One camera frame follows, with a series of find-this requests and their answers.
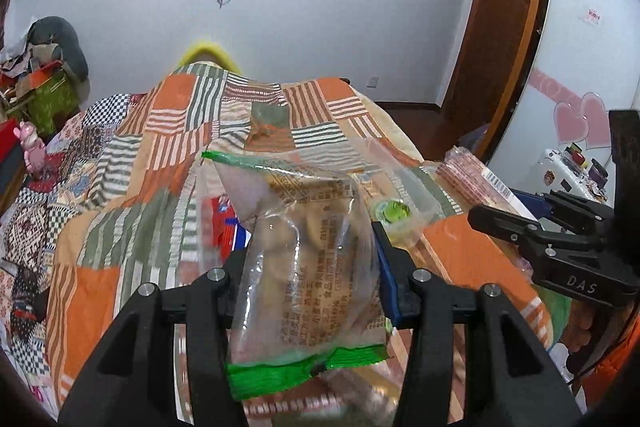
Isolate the pink striped snack pack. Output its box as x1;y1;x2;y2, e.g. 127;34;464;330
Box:
436;146;537;221

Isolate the blue white snack bag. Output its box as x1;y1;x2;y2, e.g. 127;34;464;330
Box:
208;195;250;261

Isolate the green jelly cup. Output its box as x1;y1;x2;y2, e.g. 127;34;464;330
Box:
372;199;411;227

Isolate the clear green-edged biscuit bag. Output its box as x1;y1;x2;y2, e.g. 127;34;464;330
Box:
203;150;387;400

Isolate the orange sleeve forearm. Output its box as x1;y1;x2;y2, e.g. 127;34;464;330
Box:
561;301;639;409

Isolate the white dresser with items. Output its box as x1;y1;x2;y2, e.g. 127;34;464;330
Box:
523;142;610;204

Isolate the patchwork bed blanket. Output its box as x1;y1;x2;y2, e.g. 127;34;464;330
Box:
1;62;570;417

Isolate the clear plastic storage bin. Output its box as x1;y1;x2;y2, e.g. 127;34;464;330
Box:
202;139;442;249

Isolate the pink plush toy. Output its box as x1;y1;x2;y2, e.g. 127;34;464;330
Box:
13;121;46;176

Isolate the clutter pile with green box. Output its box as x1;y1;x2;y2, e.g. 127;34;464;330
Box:
1;16;89;140

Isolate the yellow object behind bed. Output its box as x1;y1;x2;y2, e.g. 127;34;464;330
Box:
178;40;242;75

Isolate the wooden door frame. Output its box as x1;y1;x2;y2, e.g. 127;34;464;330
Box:
442;0;549;161

